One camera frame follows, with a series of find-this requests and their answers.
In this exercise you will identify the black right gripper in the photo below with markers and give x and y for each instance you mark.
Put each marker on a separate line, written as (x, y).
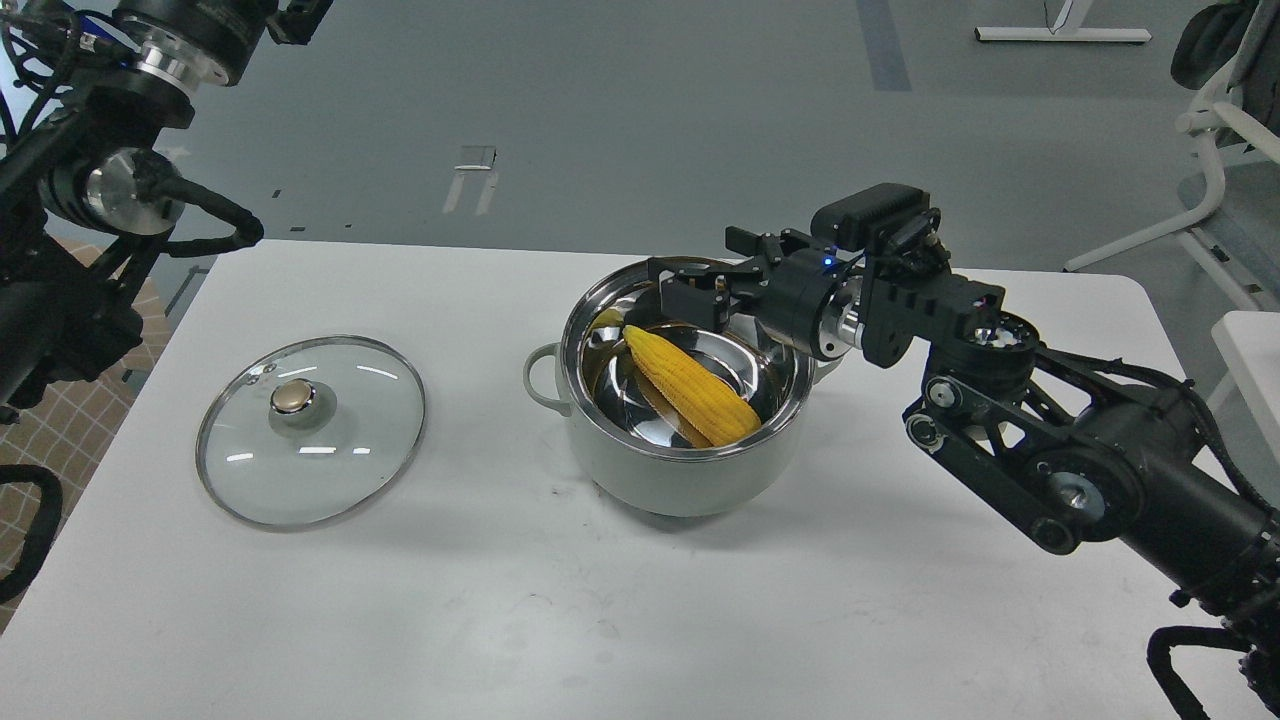
(810, 301)

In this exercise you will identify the yellow corn cob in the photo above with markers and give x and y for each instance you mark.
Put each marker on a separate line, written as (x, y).
(712, 413)

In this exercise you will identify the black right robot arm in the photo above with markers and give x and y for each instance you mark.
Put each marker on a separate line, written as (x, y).
(1068, 448)

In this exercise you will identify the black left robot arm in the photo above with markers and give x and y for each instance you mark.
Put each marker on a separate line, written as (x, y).
(88, 204)

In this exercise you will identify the white table leg bar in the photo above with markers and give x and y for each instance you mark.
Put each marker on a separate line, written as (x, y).
(1067, 27)

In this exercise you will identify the beige checkered cloth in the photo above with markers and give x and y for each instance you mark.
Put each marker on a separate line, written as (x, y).
(73, 427)

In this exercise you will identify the white side table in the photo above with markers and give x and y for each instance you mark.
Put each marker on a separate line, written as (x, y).
(1248, 342)

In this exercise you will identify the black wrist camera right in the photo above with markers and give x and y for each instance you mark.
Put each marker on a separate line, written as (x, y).
(856, 222)

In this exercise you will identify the grey green cooking pot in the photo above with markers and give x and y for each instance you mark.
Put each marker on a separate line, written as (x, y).
(629, 440)

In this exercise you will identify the white desk frame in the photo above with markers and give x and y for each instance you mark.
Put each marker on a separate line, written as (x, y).
(1228, 224)

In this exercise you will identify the glass pot lid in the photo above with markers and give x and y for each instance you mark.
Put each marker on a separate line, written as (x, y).
(312, 431)

